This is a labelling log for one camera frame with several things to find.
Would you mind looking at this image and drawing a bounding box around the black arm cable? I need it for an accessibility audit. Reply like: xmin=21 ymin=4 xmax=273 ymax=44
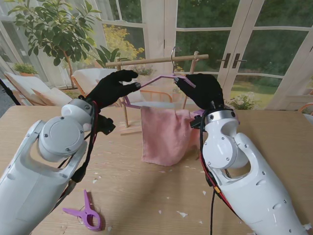
xmin=199 ymin=115 xmax=243 ymax=235
xmin=56 ymin=100 xmax=100 ymax=204

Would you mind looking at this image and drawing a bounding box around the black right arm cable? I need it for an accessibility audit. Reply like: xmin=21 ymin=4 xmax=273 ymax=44
xmin=199 ymin=115 xmax=243 ymax=235

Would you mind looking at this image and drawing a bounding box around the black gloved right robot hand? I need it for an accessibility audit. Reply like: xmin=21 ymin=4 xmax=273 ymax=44
xmin=174 ymin=73 xmax=225 ymax=111

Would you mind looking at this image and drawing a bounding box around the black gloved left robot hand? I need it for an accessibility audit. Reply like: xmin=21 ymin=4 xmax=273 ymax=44
xmin=85 ymin=69 xmax=142 ymax=110

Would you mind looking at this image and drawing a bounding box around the pink square towel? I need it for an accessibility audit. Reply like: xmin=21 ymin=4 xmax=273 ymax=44
xmin=140 ymin=105 xmax=201 ymax=167

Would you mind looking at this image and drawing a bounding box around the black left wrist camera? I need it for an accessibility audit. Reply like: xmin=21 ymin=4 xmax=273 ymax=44
xmin=97 ymin=115 xmax=116 ymax=135

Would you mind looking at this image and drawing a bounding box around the black tripod stand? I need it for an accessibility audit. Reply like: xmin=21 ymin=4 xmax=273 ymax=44
xmin=0 ymin=77 xmax=21 ymax=106

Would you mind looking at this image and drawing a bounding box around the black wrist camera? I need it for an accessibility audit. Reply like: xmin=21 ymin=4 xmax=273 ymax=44
xmin=97 ymin=115 xmax=116 ymax=135
xmin=190 ymin=116 xmax=203 ymax=130

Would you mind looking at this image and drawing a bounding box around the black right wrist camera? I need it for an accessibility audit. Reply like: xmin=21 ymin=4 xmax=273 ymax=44
xmin=190 ymin=116 xmax=203 ymax=130

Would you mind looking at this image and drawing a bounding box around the wooden tabletop drying rack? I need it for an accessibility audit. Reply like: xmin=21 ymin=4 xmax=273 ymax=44
xmin=105 ymin=50 xmax=209 ymax=137

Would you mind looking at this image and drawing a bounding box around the printed garden room backdrop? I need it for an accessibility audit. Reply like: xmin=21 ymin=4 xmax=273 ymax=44
xmin=0 ymin=0 xmax=313 ymax=116

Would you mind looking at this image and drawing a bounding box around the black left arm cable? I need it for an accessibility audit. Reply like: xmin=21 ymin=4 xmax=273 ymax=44
xmin=56 ymin=100 xmax=100 ymax=204

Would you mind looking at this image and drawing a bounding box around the pink hanger with metal hook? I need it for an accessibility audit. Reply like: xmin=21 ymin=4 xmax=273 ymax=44
xmin=121 ymin=46 xmax=242 ymax=123

